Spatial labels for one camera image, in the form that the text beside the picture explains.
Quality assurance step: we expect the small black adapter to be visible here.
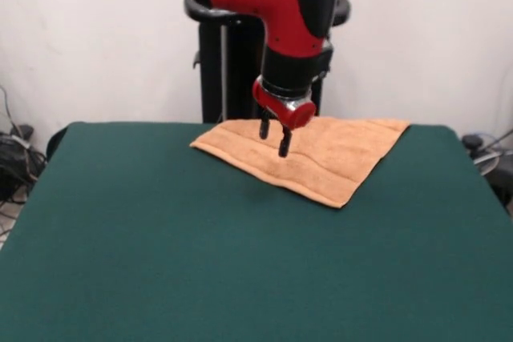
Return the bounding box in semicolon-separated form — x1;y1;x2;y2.
461;135;485;150

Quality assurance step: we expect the black bulky object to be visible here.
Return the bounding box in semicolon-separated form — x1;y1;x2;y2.
489;167;513;205

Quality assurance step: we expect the black cable tangle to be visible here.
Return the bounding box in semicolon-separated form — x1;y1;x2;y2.
0;84;49;205

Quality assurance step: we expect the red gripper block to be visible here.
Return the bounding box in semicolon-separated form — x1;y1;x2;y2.
252;76;318;159

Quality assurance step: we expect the dark green table cloth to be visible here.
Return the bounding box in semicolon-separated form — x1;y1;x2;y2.
0;120;513;342

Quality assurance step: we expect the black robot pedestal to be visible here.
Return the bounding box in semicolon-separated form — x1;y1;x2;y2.
183;0;353;123

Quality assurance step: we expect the grey chair base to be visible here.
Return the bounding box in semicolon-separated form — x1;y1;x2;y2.
472;148;501;176

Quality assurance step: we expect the orange terry towel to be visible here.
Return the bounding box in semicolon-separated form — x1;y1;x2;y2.
188;116;412;210

